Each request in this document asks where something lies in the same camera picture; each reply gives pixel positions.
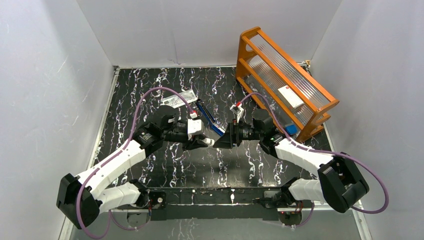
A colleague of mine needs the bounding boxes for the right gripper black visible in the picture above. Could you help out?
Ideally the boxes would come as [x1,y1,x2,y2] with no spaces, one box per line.
[212,119,263,150]

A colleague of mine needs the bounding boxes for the white box on shelf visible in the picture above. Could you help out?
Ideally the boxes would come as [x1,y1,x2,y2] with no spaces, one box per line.
[277,85,304,111]

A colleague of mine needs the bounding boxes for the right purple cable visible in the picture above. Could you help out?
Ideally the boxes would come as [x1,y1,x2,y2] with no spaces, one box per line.
[233,92,390,229]

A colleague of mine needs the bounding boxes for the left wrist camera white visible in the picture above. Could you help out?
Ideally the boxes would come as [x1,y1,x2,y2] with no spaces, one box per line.
[187,119,204,136]

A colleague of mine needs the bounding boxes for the clear plastic package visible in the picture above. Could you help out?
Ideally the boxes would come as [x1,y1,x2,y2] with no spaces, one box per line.
[161,89,198,109]

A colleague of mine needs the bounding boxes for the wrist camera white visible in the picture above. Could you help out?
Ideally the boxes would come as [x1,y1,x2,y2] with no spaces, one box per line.
[230,102,245,123]
[187,119,204,136]

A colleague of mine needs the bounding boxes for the orange wooden shelf rack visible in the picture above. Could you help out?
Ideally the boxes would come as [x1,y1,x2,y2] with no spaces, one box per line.
[235,26,340,142]

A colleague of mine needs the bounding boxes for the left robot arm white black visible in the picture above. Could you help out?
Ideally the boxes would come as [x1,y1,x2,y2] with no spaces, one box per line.
[56,113,215,230]

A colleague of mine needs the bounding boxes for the blue object on shelf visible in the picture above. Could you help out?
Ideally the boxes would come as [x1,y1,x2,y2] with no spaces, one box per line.
[284,123,298,136]

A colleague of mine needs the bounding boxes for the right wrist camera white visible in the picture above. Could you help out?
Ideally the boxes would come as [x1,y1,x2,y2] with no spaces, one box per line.
[230,102,245,123]

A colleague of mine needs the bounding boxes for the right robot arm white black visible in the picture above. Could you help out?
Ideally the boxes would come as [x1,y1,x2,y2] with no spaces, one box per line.
[213,109,370,213]

